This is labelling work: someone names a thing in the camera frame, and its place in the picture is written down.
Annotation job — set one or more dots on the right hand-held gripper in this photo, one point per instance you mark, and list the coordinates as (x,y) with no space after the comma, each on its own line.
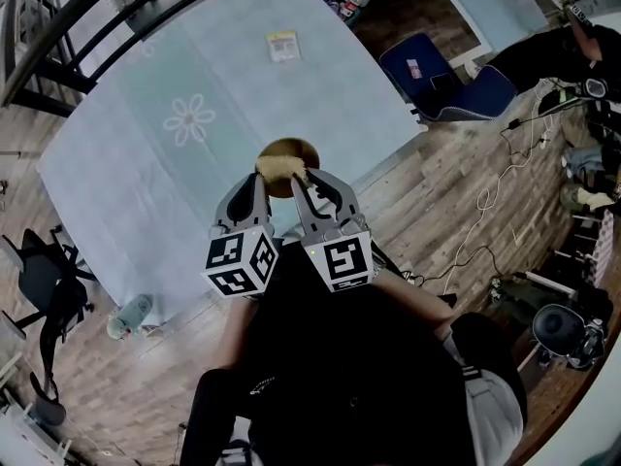
(344,260)

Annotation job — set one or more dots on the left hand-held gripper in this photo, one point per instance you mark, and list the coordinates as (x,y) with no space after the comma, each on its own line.
(238,265)

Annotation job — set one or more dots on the yellow sponge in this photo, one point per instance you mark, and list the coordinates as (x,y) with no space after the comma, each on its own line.
(280,169)

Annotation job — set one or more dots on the brown bowl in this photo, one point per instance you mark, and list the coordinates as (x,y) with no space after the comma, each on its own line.
(291,147)

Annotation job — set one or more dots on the person's grey shoulder bag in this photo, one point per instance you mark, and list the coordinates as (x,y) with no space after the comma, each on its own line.
(495,415)

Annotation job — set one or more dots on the person's right forearm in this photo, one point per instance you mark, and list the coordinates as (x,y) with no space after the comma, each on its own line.
(417,304)

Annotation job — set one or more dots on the person's left forearm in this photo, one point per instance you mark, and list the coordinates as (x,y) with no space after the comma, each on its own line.
(235,333)

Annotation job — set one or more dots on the light blue floral tablecloth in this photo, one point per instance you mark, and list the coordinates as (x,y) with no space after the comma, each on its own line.
(145,187)

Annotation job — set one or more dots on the clear plastic water bottle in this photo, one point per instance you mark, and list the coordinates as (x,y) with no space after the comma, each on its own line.
(132,316)

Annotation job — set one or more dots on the small pink card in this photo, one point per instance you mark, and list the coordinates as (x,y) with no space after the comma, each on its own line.
(414,69)

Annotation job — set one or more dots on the person's black clothing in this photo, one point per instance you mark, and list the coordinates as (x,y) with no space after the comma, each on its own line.
(339,381)

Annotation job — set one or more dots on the white and yellow packet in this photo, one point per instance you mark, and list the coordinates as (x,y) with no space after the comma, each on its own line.
(284,46)

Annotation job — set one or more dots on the black phone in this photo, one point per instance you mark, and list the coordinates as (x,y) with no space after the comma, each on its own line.
(442,82)

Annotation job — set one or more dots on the dark blue chair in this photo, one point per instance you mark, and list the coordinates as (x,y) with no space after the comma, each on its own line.
(475,97)

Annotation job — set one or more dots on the grey trash bin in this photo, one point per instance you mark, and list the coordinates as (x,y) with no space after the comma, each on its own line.
(342,8)

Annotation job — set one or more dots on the black office chair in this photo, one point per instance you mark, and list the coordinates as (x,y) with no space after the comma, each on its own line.
(43,275)

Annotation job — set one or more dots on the black dome device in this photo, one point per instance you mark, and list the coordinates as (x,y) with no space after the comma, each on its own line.
(558,325)

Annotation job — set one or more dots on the small light blue table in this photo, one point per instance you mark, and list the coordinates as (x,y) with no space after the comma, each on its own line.
(485,3)

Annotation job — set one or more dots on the black metal railing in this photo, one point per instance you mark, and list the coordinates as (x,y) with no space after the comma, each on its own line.
(48,32)

